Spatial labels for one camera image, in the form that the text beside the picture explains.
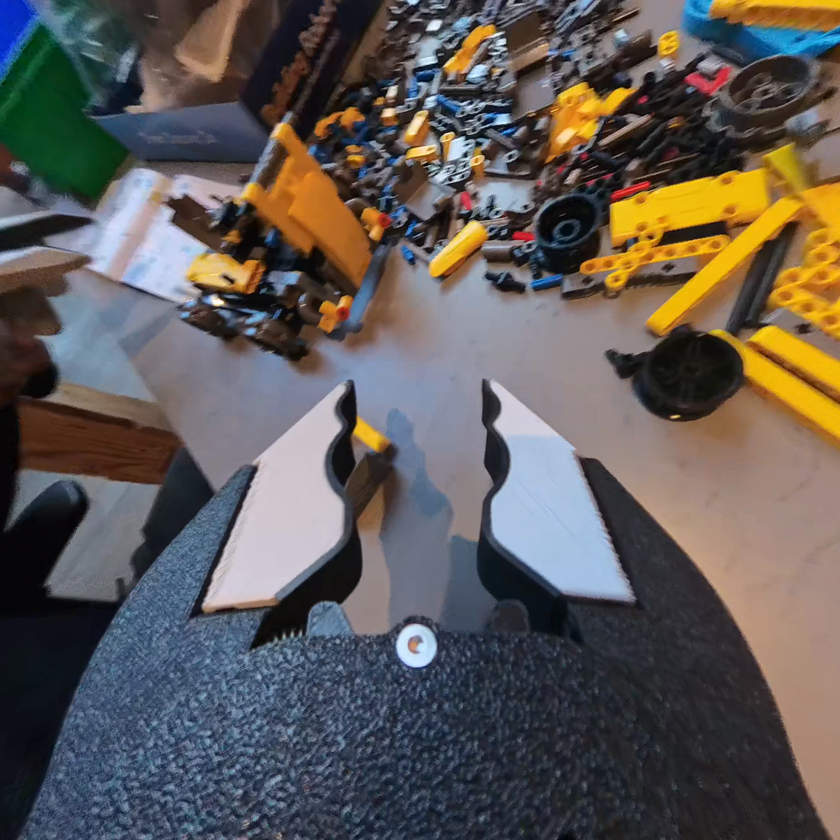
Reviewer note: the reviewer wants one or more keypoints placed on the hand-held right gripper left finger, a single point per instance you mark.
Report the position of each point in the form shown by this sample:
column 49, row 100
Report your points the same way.
column 282, row 525

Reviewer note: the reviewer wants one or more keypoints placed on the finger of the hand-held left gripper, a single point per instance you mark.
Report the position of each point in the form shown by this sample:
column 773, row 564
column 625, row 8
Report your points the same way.
column 39, row 229
column 39, row 272

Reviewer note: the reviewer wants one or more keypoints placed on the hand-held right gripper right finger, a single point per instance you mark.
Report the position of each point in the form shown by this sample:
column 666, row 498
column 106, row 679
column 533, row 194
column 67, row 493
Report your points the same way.
column 558, row 525

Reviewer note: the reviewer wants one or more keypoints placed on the small grey toy connector piece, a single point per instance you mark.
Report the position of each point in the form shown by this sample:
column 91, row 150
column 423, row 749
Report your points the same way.
column 369, row 479

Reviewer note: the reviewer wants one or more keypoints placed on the white instruction booklet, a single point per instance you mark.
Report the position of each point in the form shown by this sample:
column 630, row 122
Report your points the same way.
column 138, row 236

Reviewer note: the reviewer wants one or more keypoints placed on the short yellow toy beam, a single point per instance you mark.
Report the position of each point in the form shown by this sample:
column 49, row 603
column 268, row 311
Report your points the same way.
column 371, row 433

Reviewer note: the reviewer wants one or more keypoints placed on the grey desk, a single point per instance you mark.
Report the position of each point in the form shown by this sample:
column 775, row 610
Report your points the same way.
column 459, row 341

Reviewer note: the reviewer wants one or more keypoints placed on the person's left hand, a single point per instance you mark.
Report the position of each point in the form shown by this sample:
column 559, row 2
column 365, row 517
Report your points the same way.
column 23, row 364

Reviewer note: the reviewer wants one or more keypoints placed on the green box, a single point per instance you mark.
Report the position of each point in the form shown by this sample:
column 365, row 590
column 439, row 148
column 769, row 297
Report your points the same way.
column 46, row 118

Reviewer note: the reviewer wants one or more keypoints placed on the small black toy connector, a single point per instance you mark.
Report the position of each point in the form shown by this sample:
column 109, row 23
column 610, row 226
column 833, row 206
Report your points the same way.
column 623, row 363

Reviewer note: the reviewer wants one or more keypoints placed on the dark blue robot kit box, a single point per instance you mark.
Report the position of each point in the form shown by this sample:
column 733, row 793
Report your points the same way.
column 197, row 128

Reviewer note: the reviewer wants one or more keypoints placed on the black spoked toy wheel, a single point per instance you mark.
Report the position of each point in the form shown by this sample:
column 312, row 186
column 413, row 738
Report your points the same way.
column 689, row 374

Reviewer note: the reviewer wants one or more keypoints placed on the black chair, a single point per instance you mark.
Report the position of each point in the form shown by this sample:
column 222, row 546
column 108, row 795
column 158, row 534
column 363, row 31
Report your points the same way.
column 39, row 525

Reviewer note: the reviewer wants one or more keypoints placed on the yellow toy vehicle model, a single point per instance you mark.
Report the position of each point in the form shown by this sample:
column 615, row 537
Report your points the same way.
column 308, row 216

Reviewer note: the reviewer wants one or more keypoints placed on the yellow curved toy panel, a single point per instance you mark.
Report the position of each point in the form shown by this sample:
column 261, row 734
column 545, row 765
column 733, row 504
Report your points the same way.
column 459, row 249

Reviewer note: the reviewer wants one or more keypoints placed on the black toy wheel rim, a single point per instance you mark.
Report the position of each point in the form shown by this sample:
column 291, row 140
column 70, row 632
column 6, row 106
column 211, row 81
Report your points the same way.
column 568, row 229

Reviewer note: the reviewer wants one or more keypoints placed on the pile of small toy parts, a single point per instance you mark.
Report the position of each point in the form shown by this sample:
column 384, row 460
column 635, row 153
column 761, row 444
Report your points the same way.
column 492, row 98

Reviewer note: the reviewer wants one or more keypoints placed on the grey toy wheel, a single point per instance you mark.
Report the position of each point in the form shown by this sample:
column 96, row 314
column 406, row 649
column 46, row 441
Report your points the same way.
column 768, row 92

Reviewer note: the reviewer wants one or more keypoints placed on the blue curved toy panel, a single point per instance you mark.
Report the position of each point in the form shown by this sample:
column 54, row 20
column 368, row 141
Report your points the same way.
column 754, row 36

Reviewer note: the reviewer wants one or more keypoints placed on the wooden post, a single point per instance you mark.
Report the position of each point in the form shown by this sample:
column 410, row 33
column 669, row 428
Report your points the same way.
column 98, row 433

